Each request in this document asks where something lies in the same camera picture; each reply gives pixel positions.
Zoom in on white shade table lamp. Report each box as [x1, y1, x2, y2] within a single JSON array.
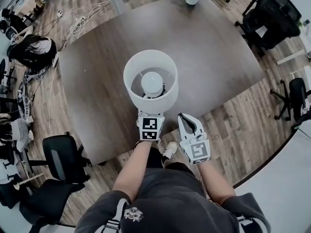
[[123, 49, 179, 114]]

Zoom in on black mesh office chair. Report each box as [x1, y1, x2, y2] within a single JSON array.
[[235, 0, 302, 57]]

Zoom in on white tangled cables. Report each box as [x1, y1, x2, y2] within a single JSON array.
[[62, 0, 110, 51]]

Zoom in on black grey-armrest office chair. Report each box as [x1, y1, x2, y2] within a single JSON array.
[[18, 134, 92, 226]]

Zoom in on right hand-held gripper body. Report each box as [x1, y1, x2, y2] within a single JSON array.
[[179, 135, 212, 166]]

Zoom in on person's left forearm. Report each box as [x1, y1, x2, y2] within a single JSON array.
[[112, 139, 153, 200]]

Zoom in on person's right white shoe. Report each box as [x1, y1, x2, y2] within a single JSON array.
[[162, 141, 178, 160]]

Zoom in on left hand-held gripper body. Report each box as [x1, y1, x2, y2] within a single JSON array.
[[137, 110, 166, 143]]

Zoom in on person's dark grey clothing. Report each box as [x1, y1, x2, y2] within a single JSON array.
[[74, 147, 272, 233]]

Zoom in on black headrest office chair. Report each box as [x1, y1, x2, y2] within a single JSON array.
[[270, 77, 311, 124]]

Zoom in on person's right forearm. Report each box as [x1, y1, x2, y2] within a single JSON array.
[[196, 160, 236, 205]]

